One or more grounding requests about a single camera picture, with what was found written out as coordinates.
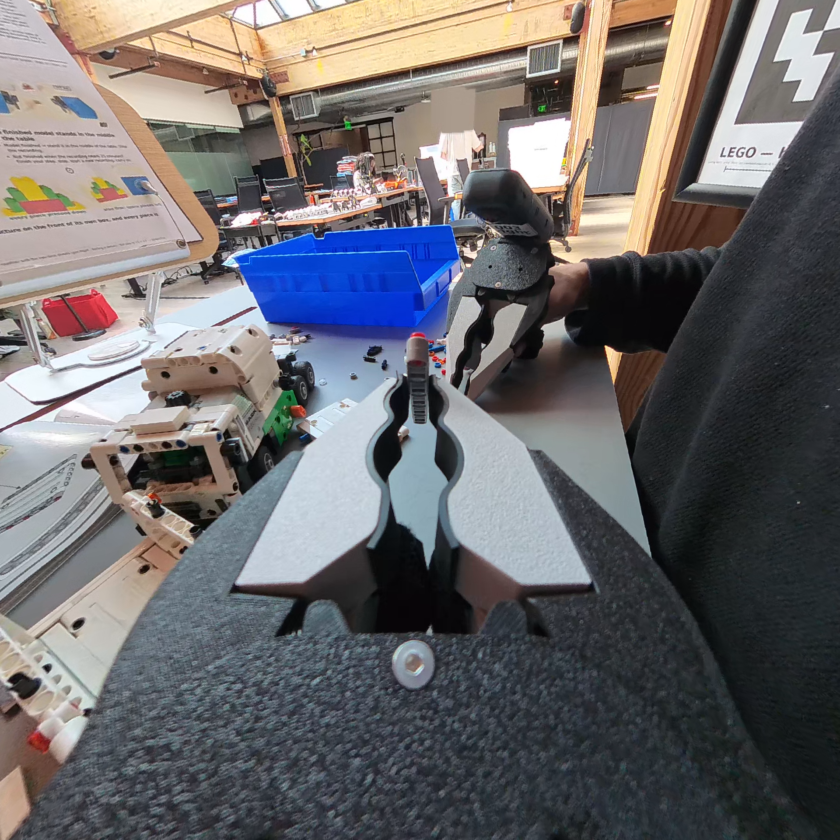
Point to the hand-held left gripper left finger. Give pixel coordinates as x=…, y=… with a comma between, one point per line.
x=315, y=518

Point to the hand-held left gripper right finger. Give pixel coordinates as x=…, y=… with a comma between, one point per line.
x=518, y=518

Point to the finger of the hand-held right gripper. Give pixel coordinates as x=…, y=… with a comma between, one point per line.
x=459, y=328
x=508, y=338

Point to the pile of mixed lego pieces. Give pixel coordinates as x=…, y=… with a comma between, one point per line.
x=436, y=359

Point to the grey lego beam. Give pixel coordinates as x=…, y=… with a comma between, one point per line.
x=418, y=387

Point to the person's right forearm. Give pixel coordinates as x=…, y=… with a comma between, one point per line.
x=643, y=295

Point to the white lego panel blue pins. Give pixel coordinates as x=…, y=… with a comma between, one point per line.
x=328, y=413

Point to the white and green lego truck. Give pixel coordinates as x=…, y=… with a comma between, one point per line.
x=216, y=367

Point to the white lego garbage body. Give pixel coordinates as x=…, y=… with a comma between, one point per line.
x=98, y=610

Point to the lego instruction booklet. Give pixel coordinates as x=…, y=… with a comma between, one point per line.
x=39, y=499

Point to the person's right hand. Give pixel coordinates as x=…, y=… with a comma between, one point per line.
x=569, y=289

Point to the black office chair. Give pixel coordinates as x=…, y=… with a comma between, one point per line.
x=285, y=193
x=433, y=190
x=249, y=193

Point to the white display board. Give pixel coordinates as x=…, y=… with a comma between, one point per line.
x=538, y=151

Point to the blue plastic bin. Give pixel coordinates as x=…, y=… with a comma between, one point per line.
x=341, y=289

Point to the long wooden work table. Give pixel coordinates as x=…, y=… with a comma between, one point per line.
x=341, y=216

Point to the grey locker cabinet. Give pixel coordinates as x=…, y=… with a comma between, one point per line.
x=623, y=144

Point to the pile of tan black pieces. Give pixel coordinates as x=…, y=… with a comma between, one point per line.
x=292, y=339

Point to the black framed window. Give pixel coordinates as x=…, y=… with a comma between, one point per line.
x=380, y=144

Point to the wooden pillar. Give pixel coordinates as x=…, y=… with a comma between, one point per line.
x=663, y=164

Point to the black framed poster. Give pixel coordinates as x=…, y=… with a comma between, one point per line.
x=741, y=151

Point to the wooden clipboard stand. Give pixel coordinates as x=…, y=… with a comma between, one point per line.
x=197, y=226

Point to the red bag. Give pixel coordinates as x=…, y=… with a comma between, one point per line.
x=72, y=315

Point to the printed instruction sheet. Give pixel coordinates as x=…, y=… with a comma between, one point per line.
x=65, y=131

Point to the wooden post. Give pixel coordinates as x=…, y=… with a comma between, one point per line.
x=282, y=138
x=584, y=98

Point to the wall air vent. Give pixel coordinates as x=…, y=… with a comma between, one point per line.
x=305, y=105
x=544, y=58

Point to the silver ventilation duct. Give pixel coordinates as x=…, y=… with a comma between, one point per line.
x=394, y=85

